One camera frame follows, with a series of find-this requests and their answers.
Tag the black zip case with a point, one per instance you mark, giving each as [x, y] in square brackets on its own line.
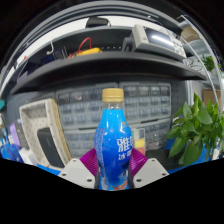
[50, 148]

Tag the yellow meter with red lead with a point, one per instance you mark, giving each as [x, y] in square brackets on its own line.
[88, 51]

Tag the green leafy potted plant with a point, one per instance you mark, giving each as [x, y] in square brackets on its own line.
[193, 130]

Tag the dark grey flat box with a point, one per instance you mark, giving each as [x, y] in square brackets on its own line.
[22, 133]

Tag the grey oscilloscope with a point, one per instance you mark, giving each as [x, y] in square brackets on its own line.
[156, 40]

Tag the small green plant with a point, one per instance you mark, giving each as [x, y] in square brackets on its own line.
[209, 63]

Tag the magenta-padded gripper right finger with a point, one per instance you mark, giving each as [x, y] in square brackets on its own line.
[150, 171]

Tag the blue drink bottle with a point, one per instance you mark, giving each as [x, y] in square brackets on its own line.
[111, 150]

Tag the grey small-parts drawer cabinet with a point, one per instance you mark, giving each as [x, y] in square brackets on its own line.
[155, 133]
[80, 105]
[80, 143]
[146, 100]

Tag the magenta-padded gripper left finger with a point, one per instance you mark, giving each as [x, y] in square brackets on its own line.
[76, 171]

